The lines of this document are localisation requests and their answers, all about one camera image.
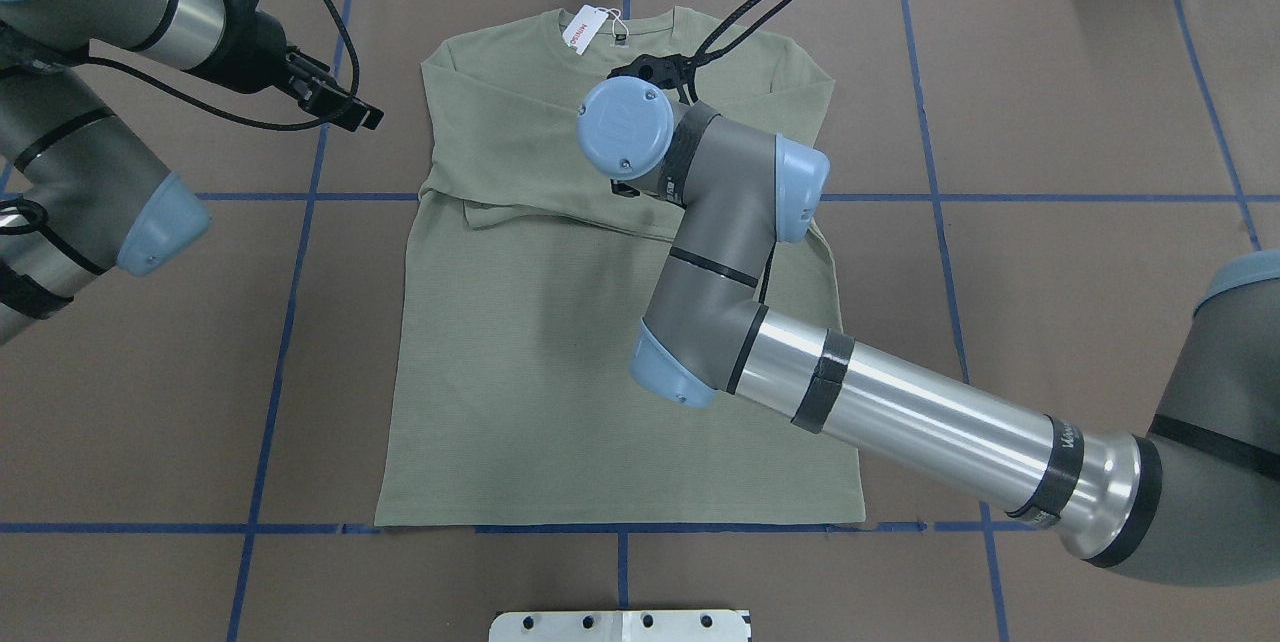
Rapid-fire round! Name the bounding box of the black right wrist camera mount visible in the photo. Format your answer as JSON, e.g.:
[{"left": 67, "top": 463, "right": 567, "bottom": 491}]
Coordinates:
[{"left": 607, "top": 54, "right": 700, "bottom": 105}]

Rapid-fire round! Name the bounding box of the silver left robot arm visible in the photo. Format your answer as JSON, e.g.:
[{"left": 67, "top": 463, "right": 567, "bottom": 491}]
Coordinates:
[{"left": 1, "top": 0, "right": 384, "bottom": 341}]

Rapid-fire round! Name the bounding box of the olive green long-sleeve shirt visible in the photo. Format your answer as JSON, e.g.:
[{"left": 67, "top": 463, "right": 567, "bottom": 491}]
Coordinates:
[{"left": 374, "top": 6, "right": 867, "bottom": 527}]

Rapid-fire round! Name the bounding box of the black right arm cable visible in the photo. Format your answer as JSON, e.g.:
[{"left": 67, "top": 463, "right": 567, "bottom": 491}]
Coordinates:
[{"left": 690, "top": 0, "right": 841, "bottom": 73}]

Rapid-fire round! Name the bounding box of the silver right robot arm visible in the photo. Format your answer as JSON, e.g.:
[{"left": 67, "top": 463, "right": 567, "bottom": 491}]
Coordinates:
[{"left": 576, "top": 74, "right": 1279, "bottom": 587}]

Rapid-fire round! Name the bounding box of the white hang tag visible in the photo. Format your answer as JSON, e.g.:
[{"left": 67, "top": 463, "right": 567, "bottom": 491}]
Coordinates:
[{"left": 559, "top": 5, "right": 612, "bottom": 58}]

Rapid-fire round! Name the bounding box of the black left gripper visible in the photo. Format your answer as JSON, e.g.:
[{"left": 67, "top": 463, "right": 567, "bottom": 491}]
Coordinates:
[{"left": 189, "top": 10, "right": 385, "bottom": 132}]

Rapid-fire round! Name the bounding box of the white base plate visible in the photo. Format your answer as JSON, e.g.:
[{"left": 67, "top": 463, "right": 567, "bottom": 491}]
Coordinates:
[{"left": 488, "top": 609, "right": 754, "bottom": 641}]

